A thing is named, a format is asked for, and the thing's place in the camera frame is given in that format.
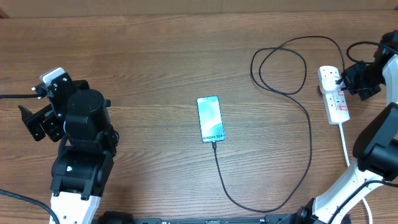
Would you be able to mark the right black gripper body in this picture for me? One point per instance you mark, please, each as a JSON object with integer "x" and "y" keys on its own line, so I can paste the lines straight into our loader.
{"x": 365, "y": 78}

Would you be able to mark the white charger adapter plug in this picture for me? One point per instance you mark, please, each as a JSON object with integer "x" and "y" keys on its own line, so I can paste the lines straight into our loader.
{"x": 330, "y": 84}

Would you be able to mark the blue screen Galaxy smartphone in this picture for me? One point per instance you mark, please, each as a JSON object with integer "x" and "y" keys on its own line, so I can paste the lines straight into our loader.
{"x": 210, "y": 118}

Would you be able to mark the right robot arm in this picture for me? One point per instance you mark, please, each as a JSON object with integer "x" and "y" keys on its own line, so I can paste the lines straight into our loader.
{"x": 375, "y": 149}

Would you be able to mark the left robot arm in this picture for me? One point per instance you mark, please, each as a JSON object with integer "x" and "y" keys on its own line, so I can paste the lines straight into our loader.
{"x": 78, "y": 119}

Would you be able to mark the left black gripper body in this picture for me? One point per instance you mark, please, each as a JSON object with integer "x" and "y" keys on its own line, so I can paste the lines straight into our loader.
{"x": 49, "y": 121}

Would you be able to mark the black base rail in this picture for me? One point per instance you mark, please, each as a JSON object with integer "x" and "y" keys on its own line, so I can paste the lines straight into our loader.
{"x": 126, "y": 218}

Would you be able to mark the white power strip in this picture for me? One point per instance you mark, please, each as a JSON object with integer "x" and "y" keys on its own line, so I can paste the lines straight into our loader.
{"x": 335, "y": 103}

